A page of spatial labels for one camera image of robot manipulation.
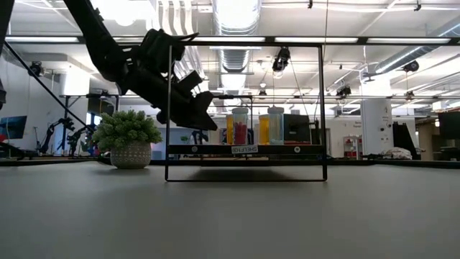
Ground dark background monitor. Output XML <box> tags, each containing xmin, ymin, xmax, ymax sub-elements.
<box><xmin>437</xmin><ymin>111</ymin><xmax>460</xmax><ymax>141</ymax></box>

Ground large orange medicine bottle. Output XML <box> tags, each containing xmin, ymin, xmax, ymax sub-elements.
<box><xmin>225</xmin><ymin>114</ymin><xmax>234</xmax><ymax>145</ymax></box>
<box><xmin>258</xmin><ymin>114</ymin><xmax>270</xmax><ymax>145</ymax></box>

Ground background shelf red bins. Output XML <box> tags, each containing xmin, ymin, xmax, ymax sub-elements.
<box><xmin>343</xmin><ymin>135</ymin><xmax>363</xmax><ymax>159</ymax></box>

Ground blue screen monitor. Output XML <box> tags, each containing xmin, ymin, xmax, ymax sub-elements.
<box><xmin>0</xmin><ymin>115</ymin><xmax>28</xmax><ymax>140</ymax></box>

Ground black background box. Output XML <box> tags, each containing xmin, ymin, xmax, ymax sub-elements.
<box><xmin>283</xmin><ymin>114</ymin><xmax>312</xmax><ymax>145</ymax></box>

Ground white crumpled cloth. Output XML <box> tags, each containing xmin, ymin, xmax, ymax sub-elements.
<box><xmin>381</xmin><ymin>147</ymin><xmax>413</xmax><ymax>160</ymax></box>

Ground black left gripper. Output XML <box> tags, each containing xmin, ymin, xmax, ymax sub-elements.
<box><xmin>124</xmin><ymin>66</ymin><xmax>219</xmax><ymax>132</ymax></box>

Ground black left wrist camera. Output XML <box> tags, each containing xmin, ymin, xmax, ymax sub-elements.
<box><xmin>138</xmin><ymin>27</ymin><xmax>199</xmax><ymax>73</ymax></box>

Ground blue medicine bottle red pills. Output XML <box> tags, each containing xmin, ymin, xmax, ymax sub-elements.
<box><xmin>231</xmin><ymin>107</ymin><xmax>249</xmax><ymax>146</ymax></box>

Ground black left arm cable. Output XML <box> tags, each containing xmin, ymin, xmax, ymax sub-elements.
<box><xmin>168</xmin><ymin>31</ymin><xmax>200</xmax><ymax>42</ymax></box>

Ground green succulent in white pot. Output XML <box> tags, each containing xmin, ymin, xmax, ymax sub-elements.
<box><xmin>91</xmin><ymin>109</ymin><xmax>165</xmax><ymax>170</ymax></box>

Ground black aluminium rig frame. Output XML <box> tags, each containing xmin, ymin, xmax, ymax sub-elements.
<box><xmin>0</xmin><ymin>0</ymin><xmax>460</xmax><ymax>168</ymax></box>

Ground wooden tray board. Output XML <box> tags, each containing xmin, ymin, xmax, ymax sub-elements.
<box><xmin>164</xmin><ymin>42</ymin><xmax>328</xmax><ymax>183</ymax></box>

